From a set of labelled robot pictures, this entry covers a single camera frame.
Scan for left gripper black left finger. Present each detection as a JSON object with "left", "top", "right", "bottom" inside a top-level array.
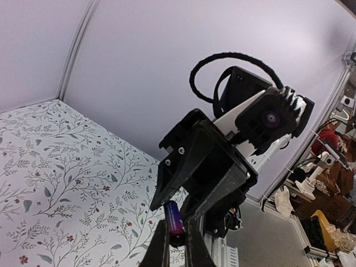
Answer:
[{"left": 140, "top": 220, "right": 170, "bottom": 267}]

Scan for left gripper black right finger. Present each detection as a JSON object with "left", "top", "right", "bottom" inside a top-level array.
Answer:
[{"left": 184, "top": 219, "right": 216, "bottom": 267}]

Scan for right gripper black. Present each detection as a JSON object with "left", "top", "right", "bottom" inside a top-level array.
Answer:
[{"left": 150, "top": 109, "right": 258, "bottom": 222}]

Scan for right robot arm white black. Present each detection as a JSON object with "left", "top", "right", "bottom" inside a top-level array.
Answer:
[{"left": 150, "top": 66, "right": 281, "bottom": 236}]

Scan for floral patterned table mat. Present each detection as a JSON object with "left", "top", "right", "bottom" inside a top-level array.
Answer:
[{"left": 1, "top": 100, "right": 164, "bottom": 266}]

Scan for cluttered background workshop items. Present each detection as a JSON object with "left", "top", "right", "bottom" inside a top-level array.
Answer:
[{"left": 272, "top": 69, "right": 355, "bottom": 266}]

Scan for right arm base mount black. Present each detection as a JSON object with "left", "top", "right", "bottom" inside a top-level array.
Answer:
[{"left": 204, "top": 202, "right": 242, "bottom": 238}]

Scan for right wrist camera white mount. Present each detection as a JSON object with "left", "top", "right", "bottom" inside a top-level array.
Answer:
[{"left": 214, "top": 87, "right": 315, "bottom": 173}]

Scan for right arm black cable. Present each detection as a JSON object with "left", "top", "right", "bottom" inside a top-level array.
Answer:
[{"left": 190, "top": 52, "right": 284, "bottom": 102}]

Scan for left aluminium frame post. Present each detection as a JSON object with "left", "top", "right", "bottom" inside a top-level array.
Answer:
[{"left": 57, "top": 0, "right": 100, "bottom": 101}]

